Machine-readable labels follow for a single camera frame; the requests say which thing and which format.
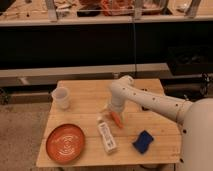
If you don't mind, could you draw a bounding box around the red tray on shelf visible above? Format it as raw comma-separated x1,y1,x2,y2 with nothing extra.
101,0,133,16

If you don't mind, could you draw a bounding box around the background workbench shelf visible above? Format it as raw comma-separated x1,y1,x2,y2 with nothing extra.
0,0,213,88

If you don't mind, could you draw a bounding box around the orange plate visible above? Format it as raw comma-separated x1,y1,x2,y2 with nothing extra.
46,124,85,164

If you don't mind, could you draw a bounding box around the white plastic cup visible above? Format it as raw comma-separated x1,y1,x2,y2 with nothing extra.
51,87,70,109

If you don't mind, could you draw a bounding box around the blue sponge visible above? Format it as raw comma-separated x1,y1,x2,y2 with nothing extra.
133,130,154,154

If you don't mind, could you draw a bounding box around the wooden table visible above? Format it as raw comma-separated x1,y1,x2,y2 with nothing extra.
45,80,181,167

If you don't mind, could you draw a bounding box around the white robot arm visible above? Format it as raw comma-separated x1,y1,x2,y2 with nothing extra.
107,75,213,171

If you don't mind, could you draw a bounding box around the white tube bottle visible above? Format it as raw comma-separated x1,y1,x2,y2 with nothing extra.
97,116,117,154

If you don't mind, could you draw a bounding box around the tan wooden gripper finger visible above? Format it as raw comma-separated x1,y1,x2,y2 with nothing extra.
101,106,109,112

